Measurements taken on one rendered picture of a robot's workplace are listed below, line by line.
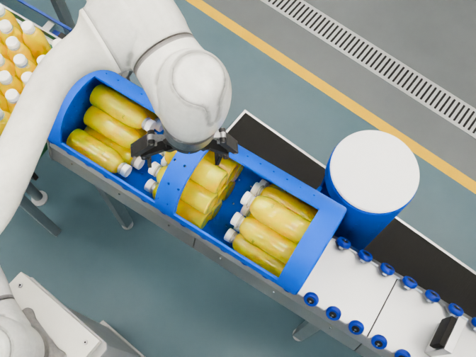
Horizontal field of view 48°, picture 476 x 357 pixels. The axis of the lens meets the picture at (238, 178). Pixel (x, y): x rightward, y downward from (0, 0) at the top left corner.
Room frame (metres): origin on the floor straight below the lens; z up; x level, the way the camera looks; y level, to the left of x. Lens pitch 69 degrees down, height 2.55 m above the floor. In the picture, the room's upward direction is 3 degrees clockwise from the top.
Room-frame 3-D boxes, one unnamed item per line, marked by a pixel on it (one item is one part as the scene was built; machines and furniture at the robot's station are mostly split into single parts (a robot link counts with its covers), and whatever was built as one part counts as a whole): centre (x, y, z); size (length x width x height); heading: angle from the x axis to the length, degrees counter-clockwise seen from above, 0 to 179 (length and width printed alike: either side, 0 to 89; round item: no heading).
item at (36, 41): (1.06, 0.71, 1.00); 0.07 x 0.07 x 0.20
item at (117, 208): (0.73, 0.54, 0.31); 0.06 x 0.06 x 0.63; 60
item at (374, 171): (0.65, -0.42, 1.03); 0.28 x 0.28 x 0.01
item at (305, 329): (0.24, -0.32, 0.31); 0.06 x 0.06 x 0.63; 60
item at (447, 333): (0.16, -0.60, 1.00); 0.10 x 0.04 x 0.15; 150
